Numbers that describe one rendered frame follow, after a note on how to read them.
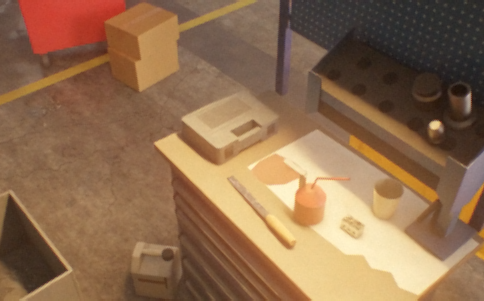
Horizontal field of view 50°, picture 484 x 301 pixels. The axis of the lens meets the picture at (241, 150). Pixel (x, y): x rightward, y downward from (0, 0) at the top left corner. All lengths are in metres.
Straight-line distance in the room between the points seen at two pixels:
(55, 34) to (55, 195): 1.34
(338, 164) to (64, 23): 2.65
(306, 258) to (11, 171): 2.20
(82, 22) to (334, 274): 2.94
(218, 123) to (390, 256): 0.66
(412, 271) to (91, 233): 1.77
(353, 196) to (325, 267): 0.27
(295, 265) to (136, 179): 1.75
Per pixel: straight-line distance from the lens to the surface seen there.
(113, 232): 2.74
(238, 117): 1.69
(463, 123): 1.31
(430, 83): 1.31
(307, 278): 1.35
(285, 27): 1.76
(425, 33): 1.40
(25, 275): 2.33
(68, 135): 3.38
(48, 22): 3.87
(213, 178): 1.58
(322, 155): 1.67
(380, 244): 1.45
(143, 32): 3.47
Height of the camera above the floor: 2.05
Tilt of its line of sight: 41 degrees down
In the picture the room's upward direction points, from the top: straight up
